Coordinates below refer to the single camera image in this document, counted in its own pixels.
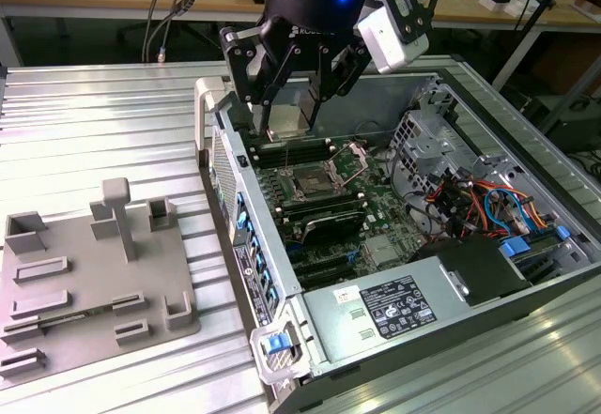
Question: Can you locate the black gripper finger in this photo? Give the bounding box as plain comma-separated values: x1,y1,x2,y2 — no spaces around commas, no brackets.
219,23,304,142
306,42,373,128

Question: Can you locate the silver CPU plate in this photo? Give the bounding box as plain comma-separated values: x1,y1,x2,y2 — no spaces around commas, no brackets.
267,90,311,142

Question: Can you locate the black RAM slot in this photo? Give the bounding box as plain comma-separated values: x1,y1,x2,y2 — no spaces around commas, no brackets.
280,197,366,221
253,146,332,165
251,137,330,155
276,190,361,208

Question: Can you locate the CPU socket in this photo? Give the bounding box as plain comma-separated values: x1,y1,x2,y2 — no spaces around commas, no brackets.
289,168,332,202

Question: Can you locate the black expansion slot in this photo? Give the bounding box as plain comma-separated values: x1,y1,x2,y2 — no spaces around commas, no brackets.
291,250,353,274
298,263,362,291

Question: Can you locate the open grey PC case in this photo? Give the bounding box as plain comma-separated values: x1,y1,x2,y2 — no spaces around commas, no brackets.
193,67,601,414

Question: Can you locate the metal socket cover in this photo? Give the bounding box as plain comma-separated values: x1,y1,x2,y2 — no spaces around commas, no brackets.
327,143,373,186

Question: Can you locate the silver perforated drive cage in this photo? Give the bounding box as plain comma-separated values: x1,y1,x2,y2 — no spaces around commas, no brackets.
388,107,473,185

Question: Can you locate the green motherboard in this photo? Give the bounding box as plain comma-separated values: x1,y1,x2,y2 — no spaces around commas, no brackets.
248,134,452,293

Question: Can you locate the black graphics card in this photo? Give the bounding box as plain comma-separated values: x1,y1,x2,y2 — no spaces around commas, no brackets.
300,210,366,247

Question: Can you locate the silver chipset heat sink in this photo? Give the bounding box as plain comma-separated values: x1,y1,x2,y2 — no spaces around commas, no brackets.
363,235,396,266

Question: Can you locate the small white box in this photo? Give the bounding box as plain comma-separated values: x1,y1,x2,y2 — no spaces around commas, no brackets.
504,0,540,17

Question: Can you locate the black PC tower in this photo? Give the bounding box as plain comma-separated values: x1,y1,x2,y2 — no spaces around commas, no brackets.
539,92,601,152

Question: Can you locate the black plastic shroud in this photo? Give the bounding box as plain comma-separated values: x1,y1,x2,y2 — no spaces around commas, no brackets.
407,238,534,306

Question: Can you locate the large blue disk clip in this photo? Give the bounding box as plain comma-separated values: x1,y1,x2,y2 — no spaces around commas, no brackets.
499,237,531,259

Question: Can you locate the grey power supply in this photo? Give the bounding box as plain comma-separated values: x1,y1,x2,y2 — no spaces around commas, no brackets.
300,267,470,366

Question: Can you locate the grey parts rack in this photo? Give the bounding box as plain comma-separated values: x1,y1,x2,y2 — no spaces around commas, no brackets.
0,176,204,380

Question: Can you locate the blue case latch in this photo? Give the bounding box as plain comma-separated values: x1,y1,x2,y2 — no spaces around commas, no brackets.
261,332,288,355

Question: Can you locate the green RAM stick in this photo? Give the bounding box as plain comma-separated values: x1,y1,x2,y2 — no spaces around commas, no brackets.
37,305,118,326

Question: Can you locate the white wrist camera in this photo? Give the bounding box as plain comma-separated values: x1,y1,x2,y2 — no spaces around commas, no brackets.
354,8,431,76

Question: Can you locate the black USB cable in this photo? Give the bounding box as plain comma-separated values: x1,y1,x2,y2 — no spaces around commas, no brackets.
157,0,226,64

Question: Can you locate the grey cable with plug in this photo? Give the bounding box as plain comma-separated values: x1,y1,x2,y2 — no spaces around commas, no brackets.
140,0,173,63

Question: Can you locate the black wire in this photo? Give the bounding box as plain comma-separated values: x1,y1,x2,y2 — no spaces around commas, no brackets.
389,148,445,239

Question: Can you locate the red wire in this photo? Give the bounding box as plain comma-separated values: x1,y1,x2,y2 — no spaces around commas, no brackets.
422,183,452,208

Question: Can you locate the orange wire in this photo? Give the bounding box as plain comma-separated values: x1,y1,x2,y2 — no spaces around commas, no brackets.
462,176,550,227

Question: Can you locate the blue wire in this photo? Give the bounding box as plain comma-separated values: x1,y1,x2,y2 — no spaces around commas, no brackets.
483,188,541,230

